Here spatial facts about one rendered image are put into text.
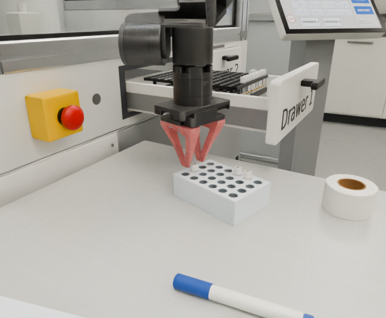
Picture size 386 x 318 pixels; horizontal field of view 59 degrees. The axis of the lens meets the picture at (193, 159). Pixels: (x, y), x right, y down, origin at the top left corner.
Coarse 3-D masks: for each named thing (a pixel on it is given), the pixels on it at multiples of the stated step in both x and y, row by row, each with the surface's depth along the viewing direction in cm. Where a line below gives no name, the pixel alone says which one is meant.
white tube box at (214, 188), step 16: (208, 160) 58; (176, 176) 52; (192, 176) 52; (208, 176) 52; (224, 176) 52; (240, 176) 52; (176, 192) 54; (192, 192) 51; (208, 192) 48; (224, 192) 49; (240, 192) 49; (256, 192) 48; (208, 208) 49; (224, 208) 46; (240, 208) 46; (256, 208) 49
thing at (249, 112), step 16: (128, 80) 75; (128, 96) 73; (144, 96) 71; (160, 96) 69; (224, 96) 62; (240, 96) 60; (256, 96) 60; (144, 112) 73; (224, 112) 63; (240, 112) 61; (256, 112) 59; (240, 128) 62; (256, 128) 60
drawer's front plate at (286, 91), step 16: (272, 80) 55; (288, 80) 57; (272, 96) 55; (288, 96) 59; (304, 96) 70; (272, 112) 56; (288, 112) 62; (304, 112) 73; (272, 128) 57; (288, 128) 64; (272, 144) 59
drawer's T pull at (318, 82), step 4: (304, 80) 65; (308, 80) 65; (312, 80) 65; (316, 80) 64; (320, 80) 64; (324, 80) 67; (304, 84) 65; (308, 84) 64; (312, 84) 62; (316, 84) 62; (320, 84) 64; (312, 88) 62; (316, 88) 62
